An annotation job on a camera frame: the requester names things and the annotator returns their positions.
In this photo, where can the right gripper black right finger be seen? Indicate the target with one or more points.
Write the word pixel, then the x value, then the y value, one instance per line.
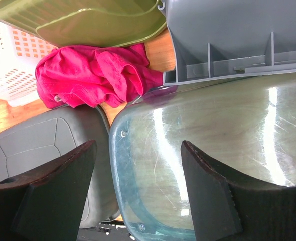
pixel 227 204

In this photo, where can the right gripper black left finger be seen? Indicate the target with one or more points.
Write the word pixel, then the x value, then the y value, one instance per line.
pixel 47 202

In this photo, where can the dark grey tray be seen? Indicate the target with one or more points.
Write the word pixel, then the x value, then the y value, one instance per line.
pixel 47 136

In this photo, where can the clear plastic container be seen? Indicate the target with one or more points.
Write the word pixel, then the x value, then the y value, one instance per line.
pixel 249 125

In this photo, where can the white perforated basket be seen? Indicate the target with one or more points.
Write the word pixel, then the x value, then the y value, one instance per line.
pixel 20 53

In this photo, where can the large grey plastic bin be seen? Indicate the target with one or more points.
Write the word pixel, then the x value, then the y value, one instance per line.
pixel 216 40

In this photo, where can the green plastic basin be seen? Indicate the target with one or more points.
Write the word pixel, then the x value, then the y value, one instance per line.
pixel 93 23

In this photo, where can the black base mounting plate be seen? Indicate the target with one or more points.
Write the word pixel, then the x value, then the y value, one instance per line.
pixel 106 231

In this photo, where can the magenta crumpled cloth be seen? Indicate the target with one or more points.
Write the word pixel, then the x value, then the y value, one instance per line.
pixel 77 75

